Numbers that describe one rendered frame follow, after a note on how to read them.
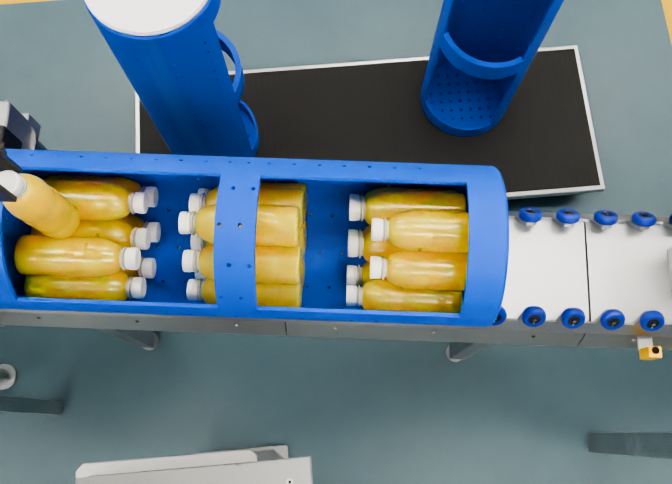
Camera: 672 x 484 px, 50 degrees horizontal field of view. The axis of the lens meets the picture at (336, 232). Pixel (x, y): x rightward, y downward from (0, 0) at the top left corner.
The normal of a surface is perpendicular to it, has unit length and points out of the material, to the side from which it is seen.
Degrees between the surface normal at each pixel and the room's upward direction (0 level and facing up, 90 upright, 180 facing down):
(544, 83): 0
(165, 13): 0
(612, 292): 0
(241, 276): 41
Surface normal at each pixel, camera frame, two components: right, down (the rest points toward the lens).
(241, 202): 0.00, -0.39
